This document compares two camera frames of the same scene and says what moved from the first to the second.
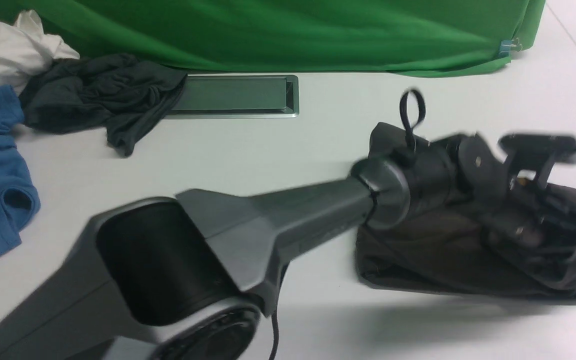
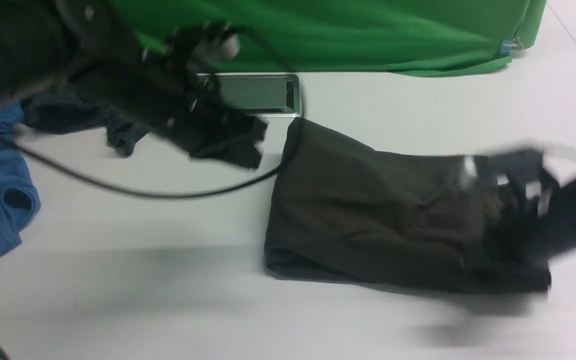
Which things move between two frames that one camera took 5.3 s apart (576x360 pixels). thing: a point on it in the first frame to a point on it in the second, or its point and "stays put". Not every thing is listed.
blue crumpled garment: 2,201 stays put
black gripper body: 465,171 to 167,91
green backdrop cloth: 436,38 stays put
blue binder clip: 506,46 stays put
